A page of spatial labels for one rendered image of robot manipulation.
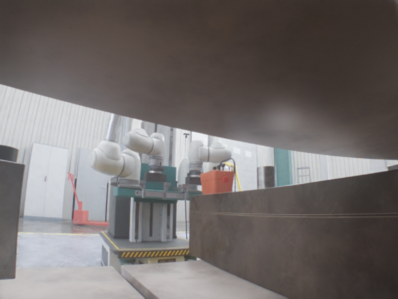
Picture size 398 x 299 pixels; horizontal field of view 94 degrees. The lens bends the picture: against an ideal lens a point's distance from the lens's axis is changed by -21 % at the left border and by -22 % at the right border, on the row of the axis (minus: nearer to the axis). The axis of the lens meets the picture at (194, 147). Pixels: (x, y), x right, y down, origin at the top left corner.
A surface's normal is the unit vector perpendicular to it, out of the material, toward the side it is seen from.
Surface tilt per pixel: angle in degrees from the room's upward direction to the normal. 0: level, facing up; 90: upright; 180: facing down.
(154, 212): 90
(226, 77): 180
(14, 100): 90
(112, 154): 96
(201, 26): 180
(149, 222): 90
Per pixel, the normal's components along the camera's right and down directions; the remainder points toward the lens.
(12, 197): 0.73, -0.15
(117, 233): 0.48, -0.20
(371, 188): -0.91, -0.12
